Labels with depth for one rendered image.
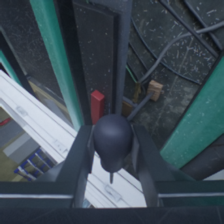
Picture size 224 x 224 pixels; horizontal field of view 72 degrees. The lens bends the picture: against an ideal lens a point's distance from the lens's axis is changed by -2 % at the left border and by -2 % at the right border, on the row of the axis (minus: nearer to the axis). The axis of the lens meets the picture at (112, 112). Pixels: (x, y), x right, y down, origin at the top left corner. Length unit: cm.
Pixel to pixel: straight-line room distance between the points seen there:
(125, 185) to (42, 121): 31
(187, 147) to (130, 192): 25
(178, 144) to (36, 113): 45
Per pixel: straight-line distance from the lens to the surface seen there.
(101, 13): 55
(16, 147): 986
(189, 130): 17
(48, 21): 23
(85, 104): 35
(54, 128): 50
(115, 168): 18
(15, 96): 64
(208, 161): 22
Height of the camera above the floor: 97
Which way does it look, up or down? 28 degrees down
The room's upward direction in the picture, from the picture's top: 135 degrees counter-clockwise
